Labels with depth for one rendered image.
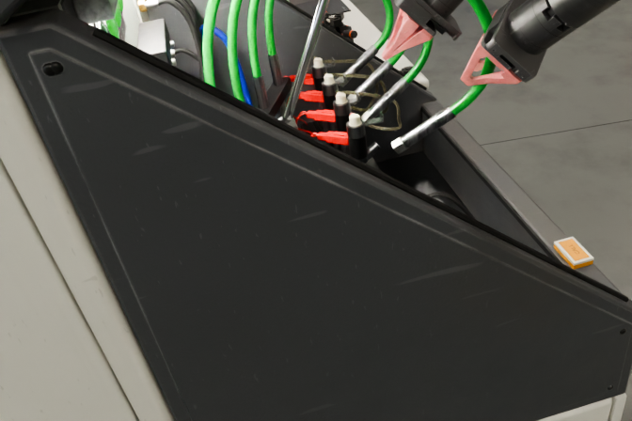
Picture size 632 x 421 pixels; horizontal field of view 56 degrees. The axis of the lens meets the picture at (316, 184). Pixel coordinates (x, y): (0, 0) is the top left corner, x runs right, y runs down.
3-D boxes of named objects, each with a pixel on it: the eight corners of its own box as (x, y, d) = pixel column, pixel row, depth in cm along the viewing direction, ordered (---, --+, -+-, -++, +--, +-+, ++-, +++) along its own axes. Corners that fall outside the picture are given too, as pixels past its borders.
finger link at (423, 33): (356, 29, 86) (401, -23, 82) (393, 58, 89) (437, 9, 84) (358, 47, 81) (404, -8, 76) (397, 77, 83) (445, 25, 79)
